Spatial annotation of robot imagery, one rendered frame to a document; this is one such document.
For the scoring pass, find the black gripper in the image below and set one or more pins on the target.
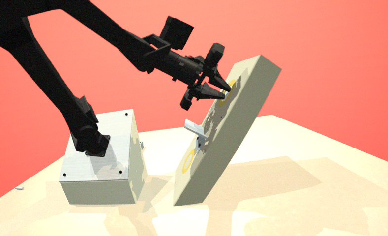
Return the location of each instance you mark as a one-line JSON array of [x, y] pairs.
[[188, 72]]

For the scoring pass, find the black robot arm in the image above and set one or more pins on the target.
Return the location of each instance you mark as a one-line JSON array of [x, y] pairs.
[[17, 38]]

